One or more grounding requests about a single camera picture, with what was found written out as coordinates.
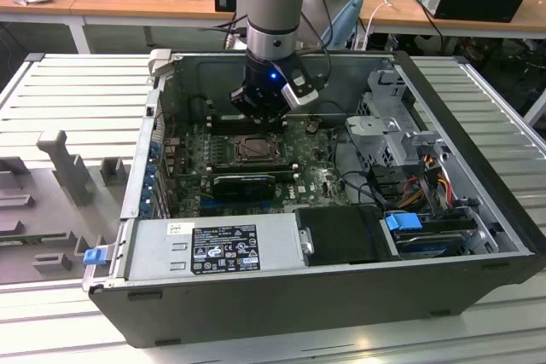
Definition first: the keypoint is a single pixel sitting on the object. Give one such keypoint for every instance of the round coin battery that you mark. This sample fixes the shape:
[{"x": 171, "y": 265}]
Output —
[{"x": 310, "y": 128}]

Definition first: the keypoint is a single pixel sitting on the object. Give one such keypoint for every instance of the silver drive cage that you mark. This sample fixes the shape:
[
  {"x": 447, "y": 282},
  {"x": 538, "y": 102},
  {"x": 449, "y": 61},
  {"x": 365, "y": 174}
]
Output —
[{"x": 384, "y": 125}]

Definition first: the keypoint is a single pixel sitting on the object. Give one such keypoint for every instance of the green motherboard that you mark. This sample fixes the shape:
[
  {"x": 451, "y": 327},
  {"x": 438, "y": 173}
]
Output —
[{"x": 315, "y": 159}]

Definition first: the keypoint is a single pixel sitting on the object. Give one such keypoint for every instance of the grey parts rack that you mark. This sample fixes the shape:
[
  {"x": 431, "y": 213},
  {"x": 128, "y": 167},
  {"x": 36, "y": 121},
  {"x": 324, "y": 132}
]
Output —
[{"x": 55, "y": 219}]

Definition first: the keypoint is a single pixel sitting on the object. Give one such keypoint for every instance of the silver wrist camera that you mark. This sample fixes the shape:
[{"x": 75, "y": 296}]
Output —
[{"x": 300, "y": 93}]

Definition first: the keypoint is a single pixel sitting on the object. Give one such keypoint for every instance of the black plastic shroud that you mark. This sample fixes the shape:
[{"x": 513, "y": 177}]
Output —
[{"x": 341, "y": 232}]

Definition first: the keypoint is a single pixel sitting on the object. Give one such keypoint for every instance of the pale blue teach pendant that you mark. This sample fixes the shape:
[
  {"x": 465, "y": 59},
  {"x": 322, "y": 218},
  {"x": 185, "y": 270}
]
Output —
[{"x": 345, "y": 19}]

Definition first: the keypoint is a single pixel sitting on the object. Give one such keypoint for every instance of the black open PC case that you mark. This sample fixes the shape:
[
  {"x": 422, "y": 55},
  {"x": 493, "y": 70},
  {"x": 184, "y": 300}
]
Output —
[{"x": 298, "y": 308}]

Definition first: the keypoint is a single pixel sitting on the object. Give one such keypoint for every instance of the blue case latch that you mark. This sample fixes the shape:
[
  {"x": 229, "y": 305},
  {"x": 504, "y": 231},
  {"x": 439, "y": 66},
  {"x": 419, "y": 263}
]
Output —
[{"x": 94, "y": 256}]

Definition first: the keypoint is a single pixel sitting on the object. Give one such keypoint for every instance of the silver power supply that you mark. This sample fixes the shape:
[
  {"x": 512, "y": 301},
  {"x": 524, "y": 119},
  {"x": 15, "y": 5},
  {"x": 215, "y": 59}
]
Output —
[{"x": 149, "y": 249}]

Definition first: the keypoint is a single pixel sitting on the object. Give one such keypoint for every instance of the black RAM slot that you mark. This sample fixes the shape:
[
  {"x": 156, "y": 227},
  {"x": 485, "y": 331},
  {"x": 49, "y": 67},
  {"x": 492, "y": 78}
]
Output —
[
  {"x": 222, "y": 117},
  {"x": 222, "y": 131},
  {"x": 222, "y": 122},
  {"x": 222, "y": 126}
]

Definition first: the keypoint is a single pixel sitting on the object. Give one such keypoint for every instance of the green RAM stick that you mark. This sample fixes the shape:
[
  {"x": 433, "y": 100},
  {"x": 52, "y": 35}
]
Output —
[{"x": 17, "y": 241}]

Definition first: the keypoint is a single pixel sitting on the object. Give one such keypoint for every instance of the hard disk in blue carrier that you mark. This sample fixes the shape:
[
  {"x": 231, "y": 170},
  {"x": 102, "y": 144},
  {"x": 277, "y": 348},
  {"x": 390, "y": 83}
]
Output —
[{"x": 401, "y": 223}]

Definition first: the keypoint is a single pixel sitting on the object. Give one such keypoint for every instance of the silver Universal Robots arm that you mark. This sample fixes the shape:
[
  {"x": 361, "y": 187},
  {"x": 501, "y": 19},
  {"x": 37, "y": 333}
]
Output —
[{"x": 273, "y": 6}]

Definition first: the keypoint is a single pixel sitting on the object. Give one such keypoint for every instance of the black power supply label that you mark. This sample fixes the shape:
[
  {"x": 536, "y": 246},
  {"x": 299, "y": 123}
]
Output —
[{"x": 224, "y": 249}]

